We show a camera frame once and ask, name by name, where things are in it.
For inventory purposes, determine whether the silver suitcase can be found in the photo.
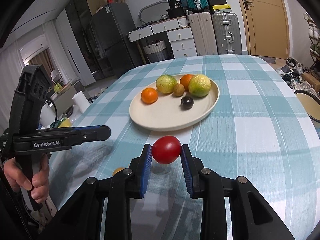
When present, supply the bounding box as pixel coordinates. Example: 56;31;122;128
212;12;242;55

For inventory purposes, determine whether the teal checkered tablecloth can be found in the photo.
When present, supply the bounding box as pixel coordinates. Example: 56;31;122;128
49;55;319;239

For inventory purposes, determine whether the wooden door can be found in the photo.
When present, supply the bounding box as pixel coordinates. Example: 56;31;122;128
239;0;289;59

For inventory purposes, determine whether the dark plum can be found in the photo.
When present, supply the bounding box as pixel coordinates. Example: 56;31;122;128
181;96;194;110

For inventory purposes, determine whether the person's left hand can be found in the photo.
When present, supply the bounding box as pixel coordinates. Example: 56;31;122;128
2;154;50;204

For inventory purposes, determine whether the round black-rimmed stool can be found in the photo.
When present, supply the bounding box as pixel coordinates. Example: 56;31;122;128
294;90;320;122

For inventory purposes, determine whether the green guava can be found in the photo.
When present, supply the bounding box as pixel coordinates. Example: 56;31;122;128
188;74;212;98

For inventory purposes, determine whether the small yellow fruit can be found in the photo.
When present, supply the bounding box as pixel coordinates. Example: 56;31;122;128
112;167;125;176

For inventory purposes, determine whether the red tomato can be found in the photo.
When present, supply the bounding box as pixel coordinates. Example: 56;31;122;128
151;136;181;165

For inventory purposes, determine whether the white drawer desk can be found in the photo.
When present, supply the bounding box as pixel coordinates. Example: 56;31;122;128
127;17;197;59

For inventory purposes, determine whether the yellow-green guava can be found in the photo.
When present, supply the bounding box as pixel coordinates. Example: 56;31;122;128
156;75;177;94

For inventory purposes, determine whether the cream round plate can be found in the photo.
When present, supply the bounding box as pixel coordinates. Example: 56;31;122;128
129;80;220;132

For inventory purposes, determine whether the brown kiwi fruit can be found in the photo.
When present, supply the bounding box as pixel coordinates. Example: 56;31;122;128
172;83;185;97

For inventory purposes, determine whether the black refrigerator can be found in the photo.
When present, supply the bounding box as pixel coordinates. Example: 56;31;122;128
90;3;143;77

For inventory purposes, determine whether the woven laundry basket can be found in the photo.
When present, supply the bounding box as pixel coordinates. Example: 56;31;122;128
143;40;169;63

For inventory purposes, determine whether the large orange mandarin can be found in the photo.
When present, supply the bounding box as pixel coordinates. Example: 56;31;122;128
140;87;158;105

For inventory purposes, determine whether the white paper towel roll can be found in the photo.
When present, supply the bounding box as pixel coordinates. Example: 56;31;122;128
72;91;90;113

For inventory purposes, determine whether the small orange mandarin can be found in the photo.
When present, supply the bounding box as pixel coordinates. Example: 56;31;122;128
180;74;194;92

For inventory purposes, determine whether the beige suitcase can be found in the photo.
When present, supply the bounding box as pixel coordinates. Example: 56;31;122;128
188;12;218;56

